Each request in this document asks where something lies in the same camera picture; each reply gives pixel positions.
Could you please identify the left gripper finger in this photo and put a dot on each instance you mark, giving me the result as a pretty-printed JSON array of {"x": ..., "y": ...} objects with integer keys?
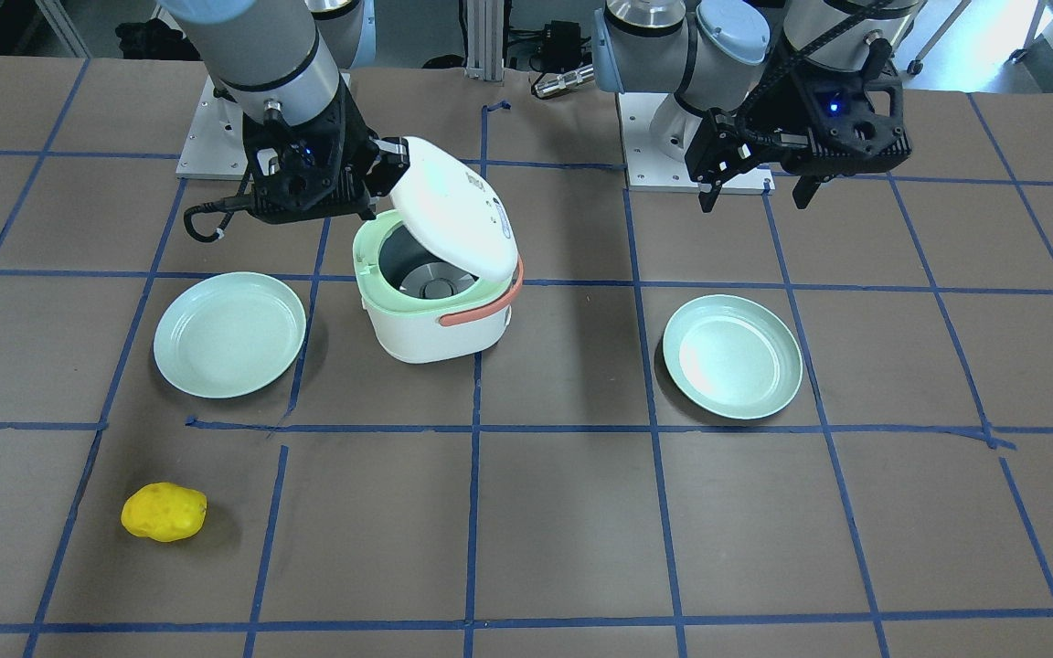
[
  {"x": 708, "y": 194},
  {"x": 805, "y": 189}
]

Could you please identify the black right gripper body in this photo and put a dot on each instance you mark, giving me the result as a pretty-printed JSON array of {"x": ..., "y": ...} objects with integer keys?
[{"x": 355, "y": 131}]

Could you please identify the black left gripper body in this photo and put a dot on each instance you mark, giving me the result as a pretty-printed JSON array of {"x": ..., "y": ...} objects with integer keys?
[{"x": 775, "y": 117}]

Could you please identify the yellow toy potato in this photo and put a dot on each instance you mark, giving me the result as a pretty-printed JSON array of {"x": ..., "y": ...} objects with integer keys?
[{"x": 164, "y": 512}]

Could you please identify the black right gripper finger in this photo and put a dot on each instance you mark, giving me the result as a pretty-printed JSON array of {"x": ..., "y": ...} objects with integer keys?
[{"x": 366, "y": 209}]

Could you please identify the white rice cooker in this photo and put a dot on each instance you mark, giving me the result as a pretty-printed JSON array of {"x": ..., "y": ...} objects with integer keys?
[{"x": 438, "y": 273}]

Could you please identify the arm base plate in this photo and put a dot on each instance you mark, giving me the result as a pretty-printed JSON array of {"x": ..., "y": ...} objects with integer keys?
[
  {"x": 655, "y": 133},
  {"x": 213, "y": 147}
]

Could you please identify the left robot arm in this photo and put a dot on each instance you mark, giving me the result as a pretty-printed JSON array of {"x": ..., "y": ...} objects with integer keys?
[{"x": 711, "y": 54}]

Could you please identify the light green plate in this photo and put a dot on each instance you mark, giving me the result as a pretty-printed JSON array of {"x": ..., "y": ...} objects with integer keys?
[
  {"x": 732, "y": 357},
  {"x": 229, "y": 335}
]

